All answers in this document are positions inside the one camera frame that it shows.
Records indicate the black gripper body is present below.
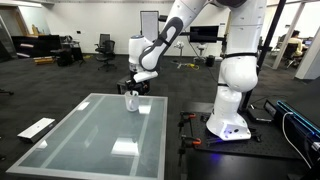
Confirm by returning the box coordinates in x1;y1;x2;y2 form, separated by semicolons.
125;79;150;95

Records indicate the white ceramic mug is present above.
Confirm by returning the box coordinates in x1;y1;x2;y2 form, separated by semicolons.
124;90;139;112

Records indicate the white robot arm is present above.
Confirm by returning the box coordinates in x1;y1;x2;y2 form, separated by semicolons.
129;0;267;141

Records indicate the black office chair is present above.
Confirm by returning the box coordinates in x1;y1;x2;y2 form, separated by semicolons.
95;34;116;70

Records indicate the upper orange black clamp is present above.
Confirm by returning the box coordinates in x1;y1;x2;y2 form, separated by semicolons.
178;111;196;130

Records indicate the orange black clamp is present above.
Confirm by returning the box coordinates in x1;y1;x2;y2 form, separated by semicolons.
178;111;196;130
178;135;202;156

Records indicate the lower orange black clamp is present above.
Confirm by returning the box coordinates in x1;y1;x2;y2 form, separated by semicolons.
178;135;202;156

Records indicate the black monitor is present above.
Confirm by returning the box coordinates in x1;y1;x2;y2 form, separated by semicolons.
190;26;219;43

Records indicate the white flat box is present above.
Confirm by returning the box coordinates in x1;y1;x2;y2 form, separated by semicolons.
17;118;56;143

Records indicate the black control box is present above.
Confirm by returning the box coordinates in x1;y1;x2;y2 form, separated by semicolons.
248;109;273;122

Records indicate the black optical breadboard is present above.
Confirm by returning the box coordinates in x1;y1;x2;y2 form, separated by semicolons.
182;102;300;160

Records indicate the seated person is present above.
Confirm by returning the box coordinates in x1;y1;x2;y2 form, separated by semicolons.
288;30;303;56

